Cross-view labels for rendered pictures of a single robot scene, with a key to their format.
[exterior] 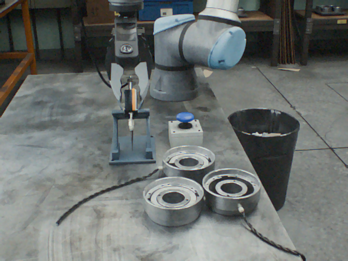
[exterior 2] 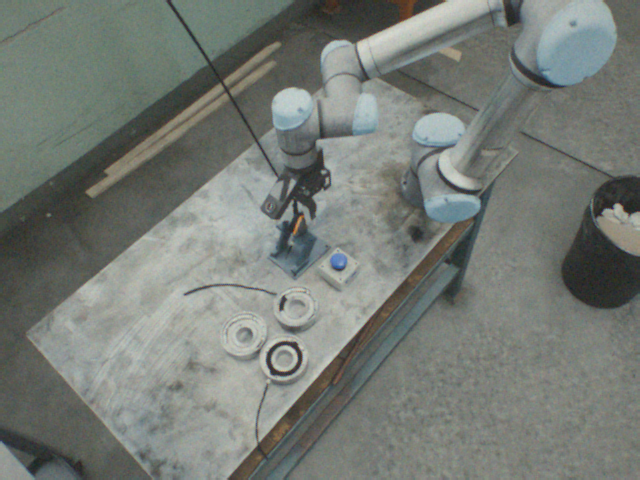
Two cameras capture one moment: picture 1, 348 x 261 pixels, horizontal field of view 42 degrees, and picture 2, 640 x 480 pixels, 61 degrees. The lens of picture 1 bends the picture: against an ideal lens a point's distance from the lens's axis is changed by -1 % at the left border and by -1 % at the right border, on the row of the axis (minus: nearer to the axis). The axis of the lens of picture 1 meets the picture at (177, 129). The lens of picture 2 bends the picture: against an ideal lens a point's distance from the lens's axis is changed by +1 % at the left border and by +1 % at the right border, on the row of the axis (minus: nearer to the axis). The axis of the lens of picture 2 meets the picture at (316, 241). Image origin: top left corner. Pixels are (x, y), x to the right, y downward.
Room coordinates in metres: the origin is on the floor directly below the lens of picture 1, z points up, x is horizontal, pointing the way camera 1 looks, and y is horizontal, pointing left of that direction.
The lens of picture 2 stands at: (0.53, -0.51, 1.95)
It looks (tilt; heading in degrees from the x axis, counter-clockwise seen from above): 57 degrees down; 54
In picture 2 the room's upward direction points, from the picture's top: 8 degrees counter-clockwise
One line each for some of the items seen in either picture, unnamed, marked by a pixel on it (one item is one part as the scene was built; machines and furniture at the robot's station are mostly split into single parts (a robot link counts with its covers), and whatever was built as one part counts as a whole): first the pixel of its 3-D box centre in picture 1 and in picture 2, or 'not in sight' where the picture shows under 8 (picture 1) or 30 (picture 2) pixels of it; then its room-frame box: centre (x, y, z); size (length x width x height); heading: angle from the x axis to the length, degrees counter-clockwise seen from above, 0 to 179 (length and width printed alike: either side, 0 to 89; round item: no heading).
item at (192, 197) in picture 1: (173, 202); (245, 336); (0.68, 0.01, 0.82); 0.08 x 0.08 x 0.02
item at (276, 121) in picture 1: (260, 161); (619, 249); (1.95, -0.40, 0.21); 0.34 x 0.34 x 0.43
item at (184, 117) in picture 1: (185, 124); (339, 263); (0.95, -0.02, 0.85); 0.04 x 0.04 x 0.05
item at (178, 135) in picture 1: (185, 133); (341, 267); (0.96, -0.02, 0.82); 0.08 x 0.07 x 0.05; 6
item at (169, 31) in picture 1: (176, 38); (437, 146); (1.30, 0.00, 0.97); 0.13 x 0.12 x 0.14; 51
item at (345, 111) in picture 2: not in sight; (346, 110); (1.06, 0.05, 1.22); 0.11 x 0.11 x 0.08; 51
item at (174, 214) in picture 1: (173, 201); (245, 336); (0.68, 0.01, 0.82); 0.10 x 0.10 x 0.04
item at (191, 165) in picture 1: (188, 165); (296, 308); (0.81, -0.02, 0.82); 0.10 x 0.10 x 0.04
